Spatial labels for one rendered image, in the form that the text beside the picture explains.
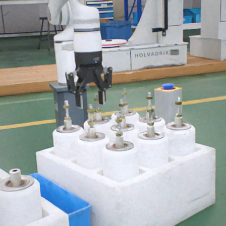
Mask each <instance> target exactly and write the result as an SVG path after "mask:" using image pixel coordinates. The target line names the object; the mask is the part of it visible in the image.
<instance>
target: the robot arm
mask: <svg viewBox="0 0 226 226"><path fill-rule="evenodd" d="M47 18H48V21H49V22H50V23H51V24H52V25H66V28H65V30H64V31H62V32H61V33H58V34H57V35H55V36H54V50H55V57H56V68H57V76H58V85H64V86H66V85H67V88H68V92H69V93H71V94H74V95H75V100H76V106H78V108H79V109H83V108H84V106H83V96H82V93H83V90H84V88H85V87H86V84H90V83H95V84H96V85H97V87H98V89H99V91H98V98H99V104H104V102H105V101H106V98H105V91H106V90H107V89H109V88H111V83H112V67H109V66H105V67H103V66H102V42H101V34H100V18H99V12H98V9H97V8H94V7H87V6H85V5H82V4H81V3H80V2H79V0H50V2H49V5H48V7H47ZM102 72H103V73H104V80H103V79H102V77H101V74H102ZM81 82H82V83H81ZM75 85H76V87H75Z"/></svg>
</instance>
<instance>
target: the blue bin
mask: <svg viewBox="0 0 226 226"><path fill-rule="evenodd" d="M29 176H31V177H32V178H34V179H36V180H38V182H39V186H40V196H41V197H43V198H45V199H46V200H47V201H48V202H50V203H52V204H53V205H55V206H56V207H57V208H59V209H60V210H62V211H63V212H64V213H66V214H68V216H69V226H90V211H91V210H92V208H91V204H90V203H89V202H87V201H85V200H84V199H82V198H80V197H79V196H77V195H76V194H74V193H72V192H70V191H68V190H67V189H65V188H64V187H62V186H60V185H59V184H57V183H55V182H53V181H51V180H50V179H49V178H47V177H45V176H43V175H42V174H39V173H34V174H30V175H29Z"/></svg>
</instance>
